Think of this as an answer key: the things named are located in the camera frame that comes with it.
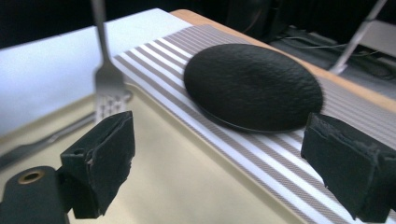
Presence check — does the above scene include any silver table knife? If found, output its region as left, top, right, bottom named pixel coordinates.
left=0, top=111, right=96, bottom=171

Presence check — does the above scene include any beige tray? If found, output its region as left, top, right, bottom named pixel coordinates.
left=0, top=83, right=307, bottom=224

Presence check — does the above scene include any white metal stand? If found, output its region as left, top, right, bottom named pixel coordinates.
left=329, top=0, right=396, bottom=76

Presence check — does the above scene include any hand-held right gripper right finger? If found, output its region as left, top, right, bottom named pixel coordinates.
left=300, top=112, right=396, bottom=224

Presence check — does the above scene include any silver fork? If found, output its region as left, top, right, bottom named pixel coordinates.
left=90, top=0, right=134, bottom=124

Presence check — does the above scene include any whitish floor cable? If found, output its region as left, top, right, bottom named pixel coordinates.
left=281, top=35, right=348, bottom=50

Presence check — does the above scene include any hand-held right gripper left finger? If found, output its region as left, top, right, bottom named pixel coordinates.
left=60, top=110, right=136, bottom=219

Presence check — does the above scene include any striped placemat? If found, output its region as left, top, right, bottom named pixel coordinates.
left=112, top=23, right=396, bottom=224

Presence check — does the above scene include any light blue table sheet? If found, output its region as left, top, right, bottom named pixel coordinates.
left=0, top=7, right=192, bottom=138

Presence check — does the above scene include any black round plate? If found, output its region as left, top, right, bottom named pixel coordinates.
left=182, top=43, right=325, bottom=134

